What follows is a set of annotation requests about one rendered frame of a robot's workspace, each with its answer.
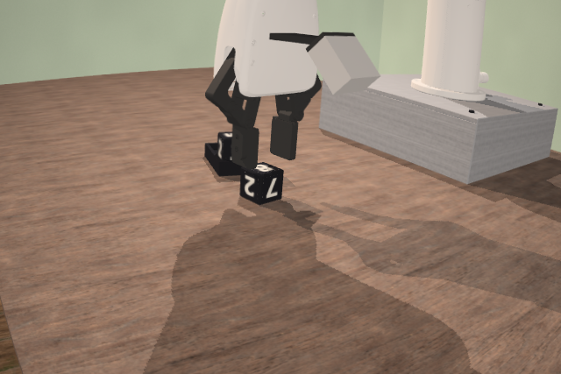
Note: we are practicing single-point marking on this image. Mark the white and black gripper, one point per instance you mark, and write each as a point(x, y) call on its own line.
point(264, 67)

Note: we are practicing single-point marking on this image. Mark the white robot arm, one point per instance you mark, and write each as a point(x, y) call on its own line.
point(451, 56)

